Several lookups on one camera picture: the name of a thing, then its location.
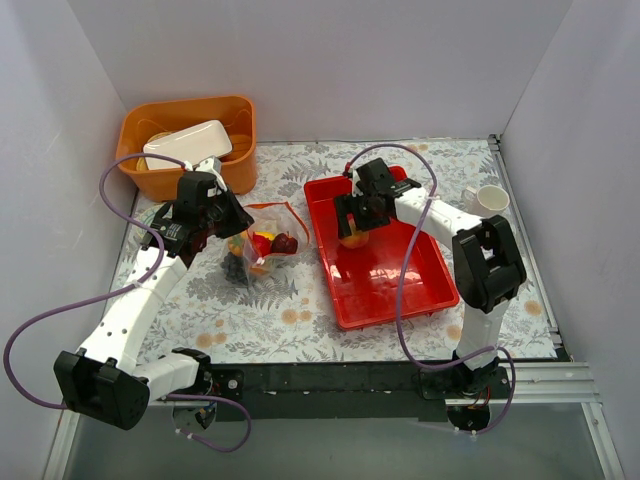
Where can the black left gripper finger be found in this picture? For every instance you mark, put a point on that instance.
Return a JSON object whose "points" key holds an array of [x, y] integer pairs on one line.
{"points": [[229, 218], [192, 246]]}

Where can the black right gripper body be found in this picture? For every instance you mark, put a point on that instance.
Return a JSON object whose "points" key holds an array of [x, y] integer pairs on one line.
{"points": [[361, 215]]}

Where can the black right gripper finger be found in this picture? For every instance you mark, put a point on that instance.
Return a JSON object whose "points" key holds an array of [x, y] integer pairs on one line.
{"points": [[343, 205], [367, 223]]}

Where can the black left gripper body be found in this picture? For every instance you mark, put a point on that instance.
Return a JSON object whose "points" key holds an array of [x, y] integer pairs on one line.
{"points": [[232, 215]]}

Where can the peach fruit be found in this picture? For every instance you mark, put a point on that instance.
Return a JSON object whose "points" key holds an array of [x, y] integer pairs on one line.
{"points": [[357, 238]]}

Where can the wrinkled red fruit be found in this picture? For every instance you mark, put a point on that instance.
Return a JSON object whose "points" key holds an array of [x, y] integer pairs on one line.
{"points": [[261, 245]]}

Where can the clear zip bag orange zipper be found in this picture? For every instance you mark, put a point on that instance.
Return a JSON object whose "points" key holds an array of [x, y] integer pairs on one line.
{"points": [[274, 217]]}

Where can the dark grape bunch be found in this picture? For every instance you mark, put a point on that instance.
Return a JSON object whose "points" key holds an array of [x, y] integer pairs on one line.
{"points": [[234, 270]]}

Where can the red plastic tray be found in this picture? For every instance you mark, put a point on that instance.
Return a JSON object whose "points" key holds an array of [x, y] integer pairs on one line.
{"points": [[363, 282]]}

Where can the green orange mango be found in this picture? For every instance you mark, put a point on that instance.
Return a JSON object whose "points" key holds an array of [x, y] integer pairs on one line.
{"points": [[261, 268]]}

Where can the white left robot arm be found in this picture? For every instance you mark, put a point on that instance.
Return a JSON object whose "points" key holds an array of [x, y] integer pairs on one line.
{"points": [[103, 379]]}

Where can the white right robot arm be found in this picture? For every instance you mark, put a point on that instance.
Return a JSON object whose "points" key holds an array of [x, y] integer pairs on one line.
{"points": [[487, 264]]}

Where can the patterned small bowl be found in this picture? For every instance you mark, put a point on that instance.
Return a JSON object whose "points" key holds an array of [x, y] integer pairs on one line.
{"points": [[145, 217]]}

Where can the orange plastic tub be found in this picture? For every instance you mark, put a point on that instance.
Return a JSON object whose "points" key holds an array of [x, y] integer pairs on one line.
{"points": [[237, 171]]}

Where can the white rectangular dish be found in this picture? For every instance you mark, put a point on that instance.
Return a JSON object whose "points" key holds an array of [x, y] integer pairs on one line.
{"points": [[193, 144]]}

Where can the yellow plate in tub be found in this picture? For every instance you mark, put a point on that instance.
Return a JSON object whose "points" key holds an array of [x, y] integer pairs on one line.
{"points": [[141, 164]]}

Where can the white mug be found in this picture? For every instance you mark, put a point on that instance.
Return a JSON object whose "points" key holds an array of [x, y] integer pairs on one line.
{"points": [[486, 201]]}

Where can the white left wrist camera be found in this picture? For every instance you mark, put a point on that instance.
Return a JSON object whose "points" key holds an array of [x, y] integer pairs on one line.
{"points": [[209, 165]]}

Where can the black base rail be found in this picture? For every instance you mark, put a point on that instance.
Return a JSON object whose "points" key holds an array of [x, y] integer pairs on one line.
{"points": [[343, 390]]}

